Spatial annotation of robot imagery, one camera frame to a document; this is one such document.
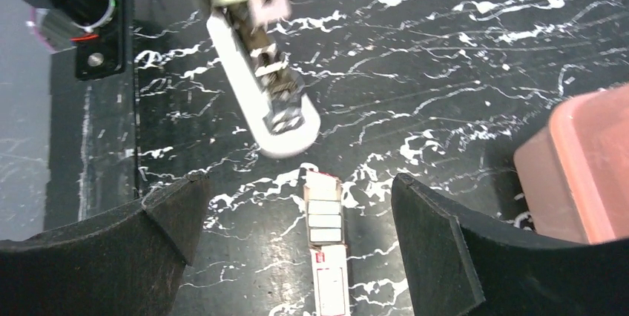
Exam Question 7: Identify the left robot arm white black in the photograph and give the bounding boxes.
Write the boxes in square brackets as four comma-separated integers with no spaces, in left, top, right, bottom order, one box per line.
[23,0,134,80]

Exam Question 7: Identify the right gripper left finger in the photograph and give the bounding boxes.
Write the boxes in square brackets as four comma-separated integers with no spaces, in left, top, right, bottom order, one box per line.
[1,173,211,315]

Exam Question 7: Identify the red staples box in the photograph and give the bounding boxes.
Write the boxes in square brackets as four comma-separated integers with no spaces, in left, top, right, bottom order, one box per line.
[303,171,351,316]

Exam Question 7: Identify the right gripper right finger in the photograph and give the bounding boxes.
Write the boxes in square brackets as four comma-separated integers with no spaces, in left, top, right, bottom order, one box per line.
[391,173,628,316]

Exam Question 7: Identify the orange plastic toolbox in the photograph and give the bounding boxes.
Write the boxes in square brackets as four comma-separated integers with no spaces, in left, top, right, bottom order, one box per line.
[513,85,628,244]

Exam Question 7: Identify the beige stapler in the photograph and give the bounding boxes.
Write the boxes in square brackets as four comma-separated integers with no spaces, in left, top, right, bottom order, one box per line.
[194,0,320,159]

